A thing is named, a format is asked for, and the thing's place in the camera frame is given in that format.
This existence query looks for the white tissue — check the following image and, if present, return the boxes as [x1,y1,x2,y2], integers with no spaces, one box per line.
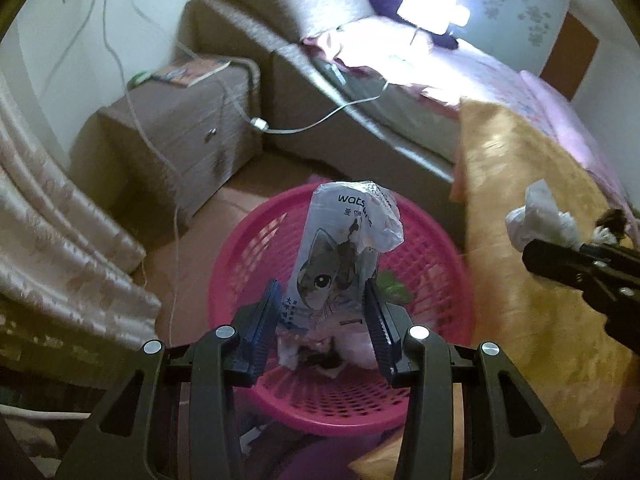
[505,179,585,252]

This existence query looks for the pink plastic basket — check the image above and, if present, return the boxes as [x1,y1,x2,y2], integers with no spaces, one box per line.
[207,184,476,436]

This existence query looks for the brown door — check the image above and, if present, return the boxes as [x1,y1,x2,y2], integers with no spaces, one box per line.
[540,10,601,101]

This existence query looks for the clear plastic bag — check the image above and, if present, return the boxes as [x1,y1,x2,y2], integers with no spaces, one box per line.
[276,327,381,376]

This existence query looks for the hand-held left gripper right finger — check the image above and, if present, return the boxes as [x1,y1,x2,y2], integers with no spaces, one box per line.
[364,277,583,480]

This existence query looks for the brown nightstand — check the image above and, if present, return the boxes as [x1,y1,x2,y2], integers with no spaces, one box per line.
[67,57,263,221]

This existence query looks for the floral wardrobe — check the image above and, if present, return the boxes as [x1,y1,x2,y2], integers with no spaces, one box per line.
[457,0,571,78]

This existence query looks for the white printed plastic bag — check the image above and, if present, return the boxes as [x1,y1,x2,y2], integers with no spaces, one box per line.
[277,180,405,351]

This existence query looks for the yellow floral bedspread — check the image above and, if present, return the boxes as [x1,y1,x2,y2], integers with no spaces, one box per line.
[450,97,640,480]

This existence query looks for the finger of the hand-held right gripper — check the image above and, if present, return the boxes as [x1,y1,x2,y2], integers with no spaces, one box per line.
[522,239,640,351]

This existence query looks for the green snack wrapper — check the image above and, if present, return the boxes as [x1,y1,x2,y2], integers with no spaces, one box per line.
[377,272,416,303]

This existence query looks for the book on cabinet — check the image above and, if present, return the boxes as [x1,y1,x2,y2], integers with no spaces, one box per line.
[155,57,231,88]

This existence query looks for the white charger cable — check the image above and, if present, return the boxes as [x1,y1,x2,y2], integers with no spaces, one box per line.
[177,42,416,136]

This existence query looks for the white table lamp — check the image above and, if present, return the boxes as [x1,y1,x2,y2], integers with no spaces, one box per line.
[397,0,471,31]

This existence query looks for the bed with floral sheet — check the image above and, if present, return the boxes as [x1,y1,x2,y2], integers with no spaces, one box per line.
[302,15,601,186]

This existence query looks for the beige patterned curtain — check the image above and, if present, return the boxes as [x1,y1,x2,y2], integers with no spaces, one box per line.
[0,75,163,356]

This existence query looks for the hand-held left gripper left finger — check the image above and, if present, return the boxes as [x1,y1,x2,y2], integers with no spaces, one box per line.
[57,280,283,480]

